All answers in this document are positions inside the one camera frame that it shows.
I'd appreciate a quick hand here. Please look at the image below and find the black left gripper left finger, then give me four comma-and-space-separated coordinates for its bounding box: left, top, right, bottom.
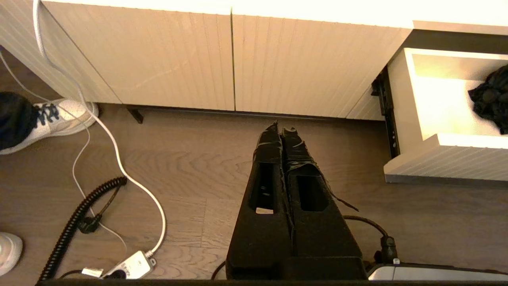
225, 120, 295, 279

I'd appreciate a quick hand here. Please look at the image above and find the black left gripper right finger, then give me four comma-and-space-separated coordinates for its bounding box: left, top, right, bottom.
282, 127, 368, 280

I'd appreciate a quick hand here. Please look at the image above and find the white drawer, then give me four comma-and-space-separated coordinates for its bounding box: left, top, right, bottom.
383, 48, 508, 186

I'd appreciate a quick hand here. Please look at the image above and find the black folding umbrella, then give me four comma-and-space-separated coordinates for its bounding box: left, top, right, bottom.
468, 65, 508, 135

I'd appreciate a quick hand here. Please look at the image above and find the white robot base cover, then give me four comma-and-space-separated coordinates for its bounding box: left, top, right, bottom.
367, 263, 508, 281

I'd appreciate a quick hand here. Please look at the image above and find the white low cabinet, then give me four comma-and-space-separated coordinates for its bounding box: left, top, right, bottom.
0, 0, 508, 122

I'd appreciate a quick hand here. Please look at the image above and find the white power strip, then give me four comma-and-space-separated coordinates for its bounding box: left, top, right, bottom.
101, 250, 157, 280

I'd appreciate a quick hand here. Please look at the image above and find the white sneaker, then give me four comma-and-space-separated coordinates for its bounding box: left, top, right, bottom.
0, 232, 23, 276
0, 99, 99, 155

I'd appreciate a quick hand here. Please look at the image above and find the black looped floor cable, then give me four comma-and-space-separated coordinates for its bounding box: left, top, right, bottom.
212, 214, 398, 280

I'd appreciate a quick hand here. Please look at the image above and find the black drawer slide rail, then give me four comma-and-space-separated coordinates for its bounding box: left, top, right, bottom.
372, 66, 400, 159

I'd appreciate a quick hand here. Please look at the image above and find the black coiled cable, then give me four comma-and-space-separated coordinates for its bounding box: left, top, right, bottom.
38, 176, 128, 283

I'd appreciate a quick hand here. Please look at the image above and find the thin white charging cable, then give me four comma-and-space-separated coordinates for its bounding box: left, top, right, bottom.
0, 50, 129, 251

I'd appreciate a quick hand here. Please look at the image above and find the thick white power cord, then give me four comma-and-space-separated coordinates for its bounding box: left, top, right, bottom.
33, 0, 167, 257

